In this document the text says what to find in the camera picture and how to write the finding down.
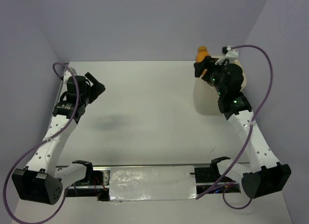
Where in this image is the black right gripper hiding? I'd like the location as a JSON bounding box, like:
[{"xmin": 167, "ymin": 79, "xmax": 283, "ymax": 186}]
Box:
[{"xmin": 194, "ymin": 55, "xmax": 231, "ymax": 95}]

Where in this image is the orange juice bottle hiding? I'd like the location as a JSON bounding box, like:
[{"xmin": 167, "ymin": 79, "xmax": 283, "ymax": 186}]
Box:
[{"xmin": 196, "ymin": 46, "xmax": 210, "ymax": 62}]

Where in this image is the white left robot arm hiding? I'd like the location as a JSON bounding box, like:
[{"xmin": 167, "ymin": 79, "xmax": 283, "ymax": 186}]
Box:
[{"xmin": 12, "ymin": 72, "xmax": 105, "ymax": 205}]

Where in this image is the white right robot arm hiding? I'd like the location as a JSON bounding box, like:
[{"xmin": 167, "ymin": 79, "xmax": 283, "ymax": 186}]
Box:
[{"xmin": 194, "ymin": 56, "xmax": 292, "ymax": 199}]

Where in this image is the beige plastic bin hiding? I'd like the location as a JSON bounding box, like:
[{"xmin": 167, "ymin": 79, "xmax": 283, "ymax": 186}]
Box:
[{"xmin": 193, "ymin": 56, "xmax": 247, "ymax": 115}]

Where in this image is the silver foil sheet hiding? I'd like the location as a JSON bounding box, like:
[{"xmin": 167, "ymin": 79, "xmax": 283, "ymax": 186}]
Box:
[{"xmin": 109, "ymin": 166, "xmax": 197, "ymax": 201}]

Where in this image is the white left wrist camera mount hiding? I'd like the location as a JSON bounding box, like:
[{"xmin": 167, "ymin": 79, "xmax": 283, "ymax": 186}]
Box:
[{"xmin": 63, "ymin": 67, "xmax": 77, "ymax": 84}]

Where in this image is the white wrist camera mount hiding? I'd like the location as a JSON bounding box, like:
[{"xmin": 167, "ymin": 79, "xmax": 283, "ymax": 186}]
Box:
[
  {"xmin": 215, "ymin": 45, "xmax": 239, "ymax": 65},
  {"xmin": 63, "ymin": 67, "xmax": 77, "ymax": 84}
]

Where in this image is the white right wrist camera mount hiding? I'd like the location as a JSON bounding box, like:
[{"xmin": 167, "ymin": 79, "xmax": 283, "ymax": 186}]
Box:
[{"xmin": 215, "ymin": 45, "xmax": 239, "ymax": 65}]

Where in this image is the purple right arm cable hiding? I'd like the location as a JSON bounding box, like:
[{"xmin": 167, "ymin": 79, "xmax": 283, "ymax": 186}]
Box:
[{"xmin": 196, "ymin": 44, "xmax": 275, "ymax": 209}]

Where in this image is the metal rail with electronics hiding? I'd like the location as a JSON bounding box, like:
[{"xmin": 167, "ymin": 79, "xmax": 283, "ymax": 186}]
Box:
[{"xmin": 63, "ymin": 162, "xmax": 241, "ymax": 201}]

